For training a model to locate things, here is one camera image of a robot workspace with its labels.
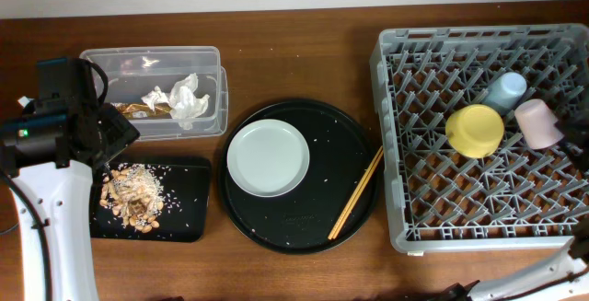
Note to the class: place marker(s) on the black rectangular tray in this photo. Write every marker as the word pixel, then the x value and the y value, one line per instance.
pixel 186 183

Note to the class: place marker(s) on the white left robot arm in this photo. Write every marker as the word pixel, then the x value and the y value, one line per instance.
pixel 48 161

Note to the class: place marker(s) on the wooden chopstick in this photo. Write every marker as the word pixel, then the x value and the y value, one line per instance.
pixel 356 190
pixel 359 195

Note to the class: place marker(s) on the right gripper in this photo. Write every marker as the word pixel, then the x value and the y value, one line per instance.
pixel 580 142

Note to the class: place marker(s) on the peanut and rice scraps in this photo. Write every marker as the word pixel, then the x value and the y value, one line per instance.
pixel 135 198

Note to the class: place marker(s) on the round black tray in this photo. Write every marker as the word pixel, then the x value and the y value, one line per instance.
pixel 299 222

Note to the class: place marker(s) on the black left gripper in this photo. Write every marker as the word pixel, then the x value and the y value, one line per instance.
pixel 120 131

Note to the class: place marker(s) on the gold snack wrapper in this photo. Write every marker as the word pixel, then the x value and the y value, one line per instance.
pixel 133 111

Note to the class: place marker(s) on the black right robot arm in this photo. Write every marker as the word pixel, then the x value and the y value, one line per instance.
pixel 565 273

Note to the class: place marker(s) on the large white tissue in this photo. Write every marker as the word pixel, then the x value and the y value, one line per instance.
pixel 184 104

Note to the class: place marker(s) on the clear plastic waste bin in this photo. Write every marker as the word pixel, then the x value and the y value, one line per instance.
pixel 167 92

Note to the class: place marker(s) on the yellow plastic bowl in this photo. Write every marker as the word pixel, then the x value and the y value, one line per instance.
pixel 475 131

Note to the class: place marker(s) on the grey dishwasher rack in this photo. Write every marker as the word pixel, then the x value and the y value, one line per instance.
pixel 515 198

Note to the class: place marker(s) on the pink plastic cup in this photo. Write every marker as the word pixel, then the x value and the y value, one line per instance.
pixel 537 123

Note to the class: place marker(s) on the grey round plate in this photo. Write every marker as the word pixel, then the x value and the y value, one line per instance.
pixel 268 158

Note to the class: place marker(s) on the blue plastic cup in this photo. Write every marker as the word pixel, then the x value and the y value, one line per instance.
pixel 505 92

